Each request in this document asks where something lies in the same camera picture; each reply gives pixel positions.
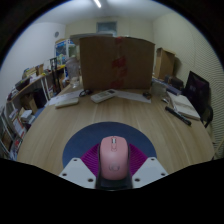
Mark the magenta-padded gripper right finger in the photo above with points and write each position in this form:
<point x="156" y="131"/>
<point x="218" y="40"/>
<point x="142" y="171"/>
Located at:
<point x="150" y="171"/>

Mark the grey window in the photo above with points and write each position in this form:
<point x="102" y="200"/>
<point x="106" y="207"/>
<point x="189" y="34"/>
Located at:
<point x="106" y="28"/>

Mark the ceiling tube light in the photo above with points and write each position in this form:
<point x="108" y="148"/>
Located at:
<point x="97" y="3"/>

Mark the white remote control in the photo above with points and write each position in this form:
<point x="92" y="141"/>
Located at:
<point x="66" y="102"/>
<point x="104" y="95"/>

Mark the tall open cardboard box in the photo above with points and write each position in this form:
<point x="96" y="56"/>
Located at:
<point x="165" y="63"/>

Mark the black office chair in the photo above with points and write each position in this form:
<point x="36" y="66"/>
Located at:
<point x="198" y="90"/>

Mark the large brown cardboard box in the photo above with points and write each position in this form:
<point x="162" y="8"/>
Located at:
<point x="100" y="63"/>

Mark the blue white printed box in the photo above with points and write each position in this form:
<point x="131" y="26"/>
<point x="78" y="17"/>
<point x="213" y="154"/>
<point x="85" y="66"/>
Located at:
<point x="63" y="50"/>

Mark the cluttered shelf unit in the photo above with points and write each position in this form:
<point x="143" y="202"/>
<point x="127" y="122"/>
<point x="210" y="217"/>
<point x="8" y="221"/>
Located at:
<point x="20" y="110"/>

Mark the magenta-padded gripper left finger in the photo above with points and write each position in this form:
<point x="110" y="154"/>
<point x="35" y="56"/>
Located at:
<point x="75" y="173"/>

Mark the dark blue book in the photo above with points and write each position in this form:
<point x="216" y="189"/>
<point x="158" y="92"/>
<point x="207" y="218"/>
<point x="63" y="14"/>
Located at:
<point x="173" y="89"/>

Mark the black eyeglasses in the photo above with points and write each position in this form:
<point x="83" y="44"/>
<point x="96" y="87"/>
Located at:
<point x="85" y="93"/>

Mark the round grey wall fixture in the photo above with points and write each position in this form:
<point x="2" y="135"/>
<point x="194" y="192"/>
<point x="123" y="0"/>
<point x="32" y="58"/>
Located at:
<point x="56" y="33"/>

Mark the clear glass jar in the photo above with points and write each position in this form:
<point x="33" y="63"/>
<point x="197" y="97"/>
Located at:
<point x="73" y="73"/>

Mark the white paper sheet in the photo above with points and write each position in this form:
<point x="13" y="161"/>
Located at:
<point x="133" y="96"/>
<point x="60" y="96"/>

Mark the pink computer mouse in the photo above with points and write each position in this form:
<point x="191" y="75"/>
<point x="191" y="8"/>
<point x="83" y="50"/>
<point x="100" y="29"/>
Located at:
<point x="114" y="158"/>

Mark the large white book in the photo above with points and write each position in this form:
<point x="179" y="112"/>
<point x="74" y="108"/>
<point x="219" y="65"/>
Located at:
<point x="185" y="106"/>

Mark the dark blue mouse pad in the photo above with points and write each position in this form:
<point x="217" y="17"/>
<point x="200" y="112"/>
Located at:
<point x="83" y="140"/>

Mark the black marker pen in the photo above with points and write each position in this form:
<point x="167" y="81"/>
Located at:
<point x="178" y="116"/>

